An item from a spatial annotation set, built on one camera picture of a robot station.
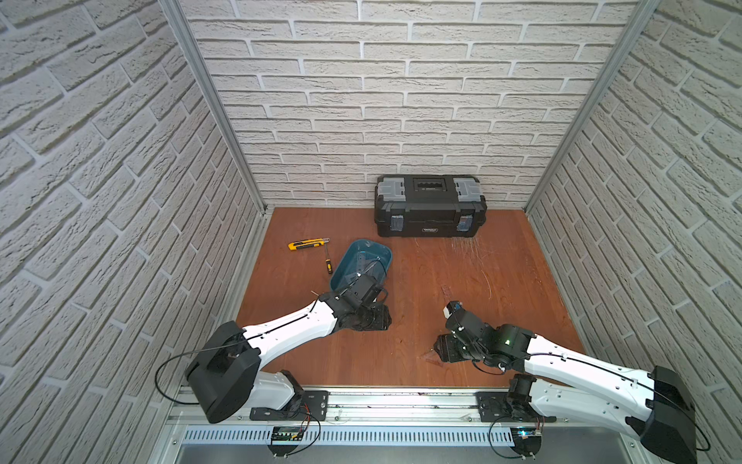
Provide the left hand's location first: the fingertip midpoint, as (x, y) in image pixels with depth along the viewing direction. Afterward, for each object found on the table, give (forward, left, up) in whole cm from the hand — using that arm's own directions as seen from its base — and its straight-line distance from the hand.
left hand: (390, 318), depth 82 cm
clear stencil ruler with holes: (+23, +10, -6) cm, 26 cm away
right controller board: (-29, -34, -9) cm, 46 cm away
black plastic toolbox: (+38, -15, +9) cm, 42 cm away
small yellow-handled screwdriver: (+25, +21, -8) cm, 34 cm away
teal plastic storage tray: (+20, +15, -7) cm, 26 cm away
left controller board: (-26, +28, -11) cm, 40 cm away
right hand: (-7, -15, -2) cm, 17 cm away
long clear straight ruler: (+21, +8, -7) cm, 23 cm away
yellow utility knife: (+33, +30, -7) cm, 46 cm away
